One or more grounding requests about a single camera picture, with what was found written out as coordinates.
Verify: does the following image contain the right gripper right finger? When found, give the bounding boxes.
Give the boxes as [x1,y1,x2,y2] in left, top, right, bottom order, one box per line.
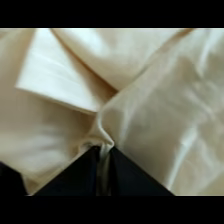
[109,146,175,197]

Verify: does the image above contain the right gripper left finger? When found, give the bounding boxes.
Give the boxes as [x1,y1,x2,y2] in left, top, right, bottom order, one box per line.
[33,145,102,197]

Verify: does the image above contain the cream shirt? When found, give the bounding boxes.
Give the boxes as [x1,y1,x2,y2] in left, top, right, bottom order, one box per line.
[0,28,224,197]

